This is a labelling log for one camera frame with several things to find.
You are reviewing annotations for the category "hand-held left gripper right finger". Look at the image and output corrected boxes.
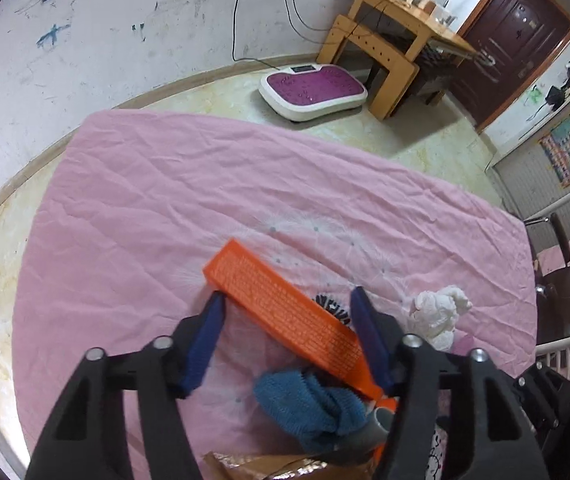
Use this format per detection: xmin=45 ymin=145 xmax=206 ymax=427
xmin=349 ymin=286 xmax=550 ymax=480

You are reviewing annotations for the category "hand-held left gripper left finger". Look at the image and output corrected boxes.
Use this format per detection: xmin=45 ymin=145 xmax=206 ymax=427
xmin=25 ymin=290 xmax=228 ymax=480

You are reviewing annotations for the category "orange cardboard box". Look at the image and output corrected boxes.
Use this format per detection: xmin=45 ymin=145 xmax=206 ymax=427
xmin=202 ymin=238 xmax=400 ymax=411

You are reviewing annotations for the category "grey plastic funnel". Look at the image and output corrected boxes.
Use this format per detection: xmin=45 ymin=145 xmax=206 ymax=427
xmin=362 ymin=405 xmax=396 ymax=448

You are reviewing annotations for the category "black white patterned wrapper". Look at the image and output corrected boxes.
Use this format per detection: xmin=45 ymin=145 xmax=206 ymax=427
xmin=315 ymin=294 xmax=353 ymax=328

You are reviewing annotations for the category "white metal rack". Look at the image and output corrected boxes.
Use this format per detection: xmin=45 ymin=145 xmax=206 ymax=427
xmin=535 ymin=329 xmax=570 ymax=401

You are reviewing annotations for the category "blue knitted cloth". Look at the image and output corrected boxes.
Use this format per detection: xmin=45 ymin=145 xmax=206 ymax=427
xmin=254 ymin=367 xmax=371 ymax=453

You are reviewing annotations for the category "brown paper bag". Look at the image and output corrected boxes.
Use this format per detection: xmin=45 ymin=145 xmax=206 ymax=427
xmin=202 ymin=450 xmax=381 ymax=480

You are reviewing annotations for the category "pink bed sheet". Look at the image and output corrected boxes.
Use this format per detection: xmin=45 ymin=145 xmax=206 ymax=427
xmin=12 ymin=110 xmax=538 ymax=480

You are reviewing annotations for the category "grey radiator cover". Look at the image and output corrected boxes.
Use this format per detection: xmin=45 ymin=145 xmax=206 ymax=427
xmin=495 ymin=135 xmax=570 ymax=221

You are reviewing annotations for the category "purple white vibration plate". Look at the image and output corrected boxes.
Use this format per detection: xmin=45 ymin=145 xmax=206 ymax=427
xmin=258 ymin=62 xmax=369 ymax=122

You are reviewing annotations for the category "wooden bench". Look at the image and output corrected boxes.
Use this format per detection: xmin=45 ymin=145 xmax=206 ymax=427
xmin=317 ymin=14 xmax=421 ymax=121

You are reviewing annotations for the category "dark stool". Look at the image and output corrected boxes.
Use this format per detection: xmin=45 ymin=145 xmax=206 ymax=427
xmin=380 ymin=32 xmax=466 ymax=106

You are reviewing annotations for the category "wooden desk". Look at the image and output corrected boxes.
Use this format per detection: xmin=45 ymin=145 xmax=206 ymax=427
xmin=347 ymin=0 xmax=478 ymax=63

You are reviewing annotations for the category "dark brown door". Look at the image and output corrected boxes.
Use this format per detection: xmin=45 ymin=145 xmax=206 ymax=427
xmin=447 ymin=0 xmax=570 ymax=133

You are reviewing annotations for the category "black power cord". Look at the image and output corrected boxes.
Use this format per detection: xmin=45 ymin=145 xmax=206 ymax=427
xmin=231 ymin=0 xmax=281 ymax=68

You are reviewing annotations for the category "bundle of wall cables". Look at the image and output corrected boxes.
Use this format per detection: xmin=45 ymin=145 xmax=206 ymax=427
xmin=262 ymin=0 xmax=348 ymax=41

